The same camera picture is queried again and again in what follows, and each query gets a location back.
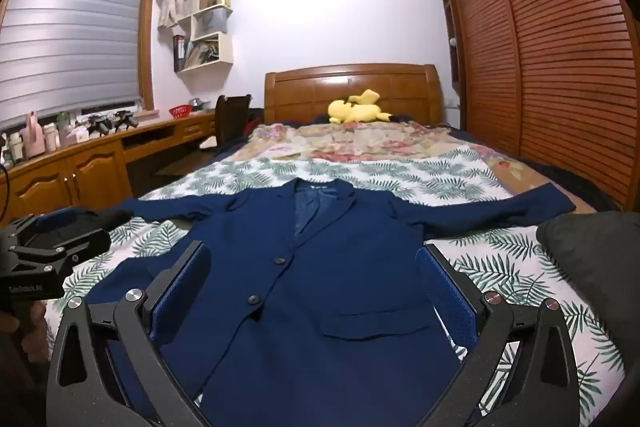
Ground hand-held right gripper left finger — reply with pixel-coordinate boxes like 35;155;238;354
47;239;213;427

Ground stack of papers and books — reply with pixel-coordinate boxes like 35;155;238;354
187;39;221;70

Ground wooden desk with cabinets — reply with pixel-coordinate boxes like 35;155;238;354
0;109;218;228

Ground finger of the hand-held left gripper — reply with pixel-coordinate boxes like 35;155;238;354
11;208;90;241
10;228;112;265

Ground yellow plush toy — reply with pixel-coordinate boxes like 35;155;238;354
327;89;393;125

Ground leaf print bed sheet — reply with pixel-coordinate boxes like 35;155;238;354
45;144;626;408

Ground pink tissue box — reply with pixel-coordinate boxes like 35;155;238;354
60;127;92;148

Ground pink bottle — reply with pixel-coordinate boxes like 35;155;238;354
25;111;44;158

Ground floral quilt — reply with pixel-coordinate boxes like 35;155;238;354
245;119;601;215

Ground dark grey folded garment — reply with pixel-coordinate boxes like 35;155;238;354
536;212;640;323

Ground grey paper bag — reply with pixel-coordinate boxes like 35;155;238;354
192;9;228;40

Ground person's left hand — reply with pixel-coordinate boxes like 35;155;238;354
17;299;50;360

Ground navy blue suit jacket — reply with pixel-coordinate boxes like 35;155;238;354
87;179;576;427

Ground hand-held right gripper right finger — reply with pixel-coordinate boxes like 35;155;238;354
414;243;581;427

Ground wooden window frame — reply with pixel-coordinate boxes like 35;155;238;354
50;0;158;114

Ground dark brown chair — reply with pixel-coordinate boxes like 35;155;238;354
215;94;253;152

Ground black tripod device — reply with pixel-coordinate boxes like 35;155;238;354
112;109;139;132
87;114;114;138

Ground white wall shelf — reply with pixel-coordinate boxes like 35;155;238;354
172;0;235;74

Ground wooden louvred wardrobe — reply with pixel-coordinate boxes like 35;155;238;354
427;0;640;212

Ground wooden bed headboard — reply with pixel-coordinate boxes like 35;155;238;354
264;63;445;125

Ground grey window blind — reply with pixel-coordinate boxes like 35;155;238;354
0;0;156;128

